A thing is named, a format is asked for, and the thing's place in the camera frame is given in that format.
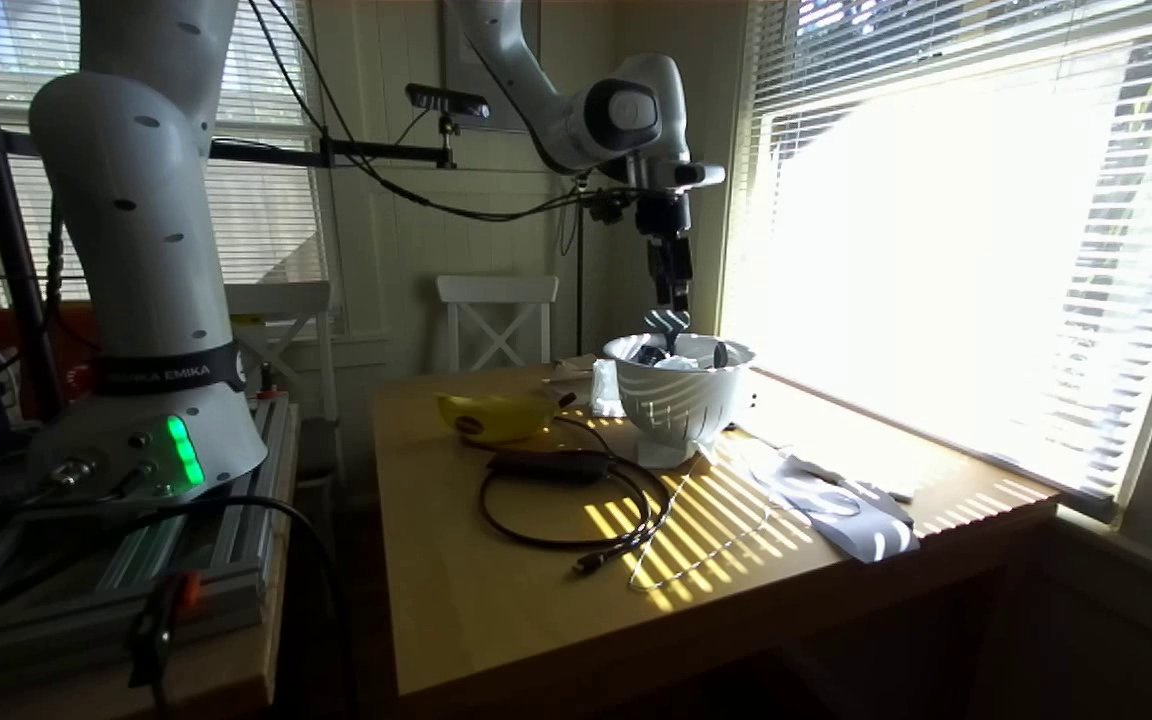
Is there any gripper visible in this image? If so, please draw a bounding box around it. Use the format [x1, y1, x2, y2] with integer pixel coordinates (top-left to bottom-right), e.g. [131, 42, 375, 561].
[635, 191, 695, 310]

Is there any white colander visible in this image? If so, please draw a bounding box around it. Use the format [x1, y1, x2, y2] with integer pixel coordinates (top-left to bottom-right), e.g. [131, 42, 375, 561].
[602, 332, 758, 470]

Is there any clear plastic cup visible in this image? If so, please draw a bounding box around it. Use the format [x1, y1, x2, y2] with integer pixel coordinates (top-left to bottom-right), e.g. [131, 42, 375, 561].
[590, 357, 628, 420]

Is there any white wooden chair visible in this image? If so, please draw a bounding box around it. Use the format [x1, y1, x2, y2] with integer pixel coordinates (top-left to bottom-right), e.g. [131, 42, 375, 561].
[435, 274, 560, 374]
[224, 281, 345, 483]

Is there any grey face mask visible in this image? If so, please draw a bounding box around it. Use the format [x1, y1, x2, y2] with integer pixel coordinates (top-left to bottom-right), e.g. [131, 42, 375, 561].
[736, 438, 923, 564]

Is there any window with blinds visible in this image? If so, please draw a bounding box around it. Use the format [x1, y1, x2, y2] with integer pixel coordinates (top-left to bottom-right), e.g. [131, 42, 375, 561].
[719, 0, 1152, 503]
[0, 0, 339, 313]

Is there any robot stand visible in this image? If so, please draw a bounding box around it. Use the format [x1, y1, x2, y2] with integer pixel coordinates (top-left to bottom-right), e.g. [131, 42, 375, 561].
[0, 390, 302, 720]

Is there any red box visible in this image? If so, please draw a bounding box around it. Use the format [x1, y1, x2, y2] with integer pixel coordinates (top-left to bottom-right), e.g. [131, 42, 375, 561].
[0, 300, 103, 421]

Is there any black and orange clamp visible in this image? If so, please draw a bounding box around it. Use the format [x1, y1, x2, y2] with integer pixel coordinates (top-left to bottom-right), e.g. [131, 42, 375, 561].
[125, 569, 204, 693]

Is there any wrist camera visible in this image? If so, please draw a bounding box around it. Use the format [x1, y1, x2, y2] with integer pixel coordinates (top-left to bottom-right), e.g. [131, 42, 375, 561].
[586, 190, 637, 225]

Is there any black power adapter with cable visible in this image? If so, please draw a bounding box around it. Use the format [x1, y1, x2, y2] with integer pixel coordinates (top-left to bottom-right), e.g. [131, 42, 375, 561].
[478, 392, 678, 579]

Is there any thin white cable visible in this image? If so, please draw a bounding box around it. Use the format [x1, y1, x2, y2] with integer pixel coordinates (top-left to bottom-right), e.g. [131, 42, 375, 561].
[625, 453, 773, 593]

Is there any camera on mount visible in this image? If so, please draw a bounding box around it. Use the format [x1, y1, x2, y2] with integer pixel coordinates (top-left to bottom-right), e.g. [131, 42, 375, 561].
[0, 83, 491, 171]

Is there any black cable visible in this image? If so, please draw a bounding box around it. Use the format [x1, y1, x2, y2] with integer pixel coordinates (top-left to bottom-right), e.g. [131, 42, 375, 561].
[0, 494, 339, 641]

